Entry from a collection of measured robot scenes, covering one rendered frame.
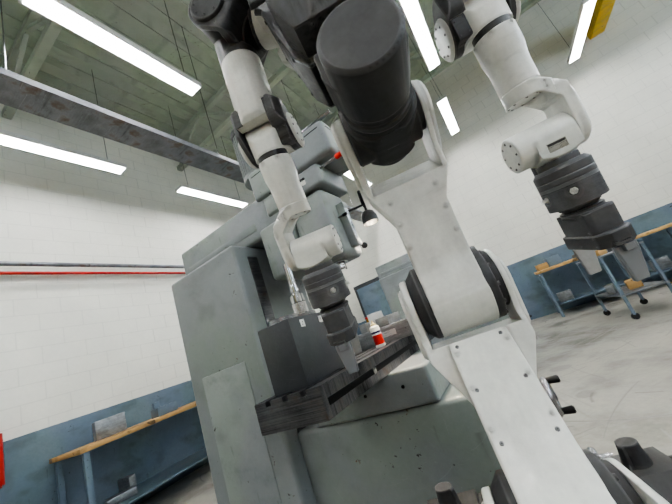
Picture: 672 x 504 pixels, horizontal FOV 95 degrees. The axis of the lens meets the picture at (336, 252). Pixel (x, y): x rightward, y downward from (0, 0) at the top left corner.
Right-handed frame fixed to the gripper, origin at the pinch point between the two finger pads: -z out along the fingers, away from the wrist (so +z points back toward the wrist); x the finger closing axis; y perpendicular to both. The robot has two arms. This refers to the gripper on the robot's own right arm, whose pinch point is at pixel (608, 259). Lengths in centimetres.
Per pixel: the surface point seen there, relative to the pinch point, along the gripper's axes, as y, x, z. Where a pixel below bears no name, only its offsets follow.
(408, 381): 46, 44, -26
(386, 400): 55, 46, -30
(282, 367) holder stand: 72, 21, 0
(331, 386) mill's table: 60, 17, -8
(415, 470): 56, 42, -52
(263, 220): 80, 81, 54
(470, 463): 38, 37, -51
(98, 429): 395, 223, -29
